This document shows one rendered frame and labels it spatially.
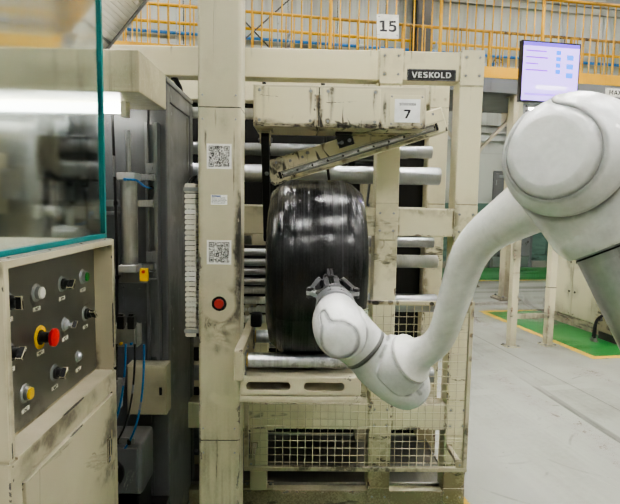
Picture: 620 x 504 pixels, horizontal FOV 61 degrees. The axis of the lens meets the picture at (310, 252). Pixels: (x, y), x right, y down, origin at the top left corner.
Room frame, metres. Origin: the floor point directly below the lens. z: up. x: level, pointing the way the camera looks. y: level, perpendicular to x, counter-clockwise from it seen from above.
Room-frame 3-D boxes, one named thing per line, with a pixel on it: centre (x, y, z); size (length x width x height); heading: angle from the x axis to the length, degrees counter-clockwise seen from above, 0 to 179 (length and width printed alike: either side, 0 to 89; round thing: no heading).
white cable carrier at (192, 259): (1.63, 0.36, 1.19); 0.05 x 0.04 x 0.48; 1
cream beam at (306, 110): (1.99, -0.10, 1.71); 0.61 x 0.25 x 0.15; 91
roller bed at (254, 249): (2.06, 0.25, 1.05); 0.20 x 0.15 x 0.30; 91
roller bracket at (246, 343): (1.68, 0.20, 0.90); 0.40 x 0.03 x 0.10; 1
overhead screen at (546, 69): (5.00, -2.19, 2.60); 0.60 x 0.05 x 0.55; 101
